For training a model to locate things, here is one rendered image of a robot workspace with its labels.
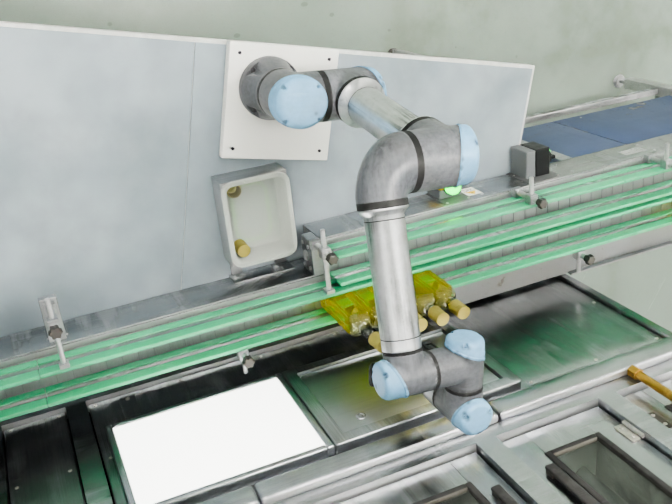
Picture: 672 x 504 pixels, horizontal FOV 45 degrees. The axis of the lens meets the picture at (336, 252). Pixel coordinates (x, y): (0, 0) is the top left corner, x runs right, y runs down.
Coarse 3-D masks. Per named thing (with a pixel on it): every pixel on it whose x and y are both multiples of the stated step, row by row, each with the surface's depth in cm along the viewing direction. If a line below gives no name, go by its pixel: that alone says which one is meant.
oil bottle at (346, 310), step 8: (336, 296) 203; (344, 296) 202; (328, 304) 204; (336, 304) 199; (344, 304) 198; (352, 304) 198; (360, 304) 197; (328, 312) 206; (336, 312) 200; (344, 312) 195; (352, 312) 194; (360, 312) 193; (368, 312) 194; (336, 320) 201; (344, 320) 195; (352, 320) 192; (360, 320) 192; (368, 320) 192; (344, 328) 197; (352, 328) 192
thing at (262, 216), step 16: (256, 176) 196; (272, 176) 198; (224, 192) 194; (256, 192) 205; (272, 192) 207; (288, 192) 201; (224, 208) 195; (240, 208) 205; (256, 208) 206; (272, 208) 208; (288, 208) 202; (240, 224) 206; (256, 224) 208; (272, 224) 210; (288, 224) 205; (256, 240) 209; (272, 240) 211; (288, 240) 208; (256, 256) 205; (272, 256) 205
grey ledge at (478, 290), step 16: (624, 240) 246; (640, 240) 249; (656, 240) 251; (608, 256) 245; (624, 256) 247; (512, 272) 233; (528, 272) 235; (544, 272) 237; (560, 272) 240; (576, 272) 240; (464, 288) 228; (480, 288) 230; (496, 288) 232; (512, 288) 235
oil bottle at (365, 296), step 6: (366, 288) 204; (372, 288) 204; (354, 294) 202; (360, 294) 201; (366, 294) 201; (372, 294) 200; (360, 300) 199; (366, 300) 198; (372, 300) 197; (366, 306) 196; (372, 306) 194; (372, 312) 194; (372, 318) 194; (372, 324) 195
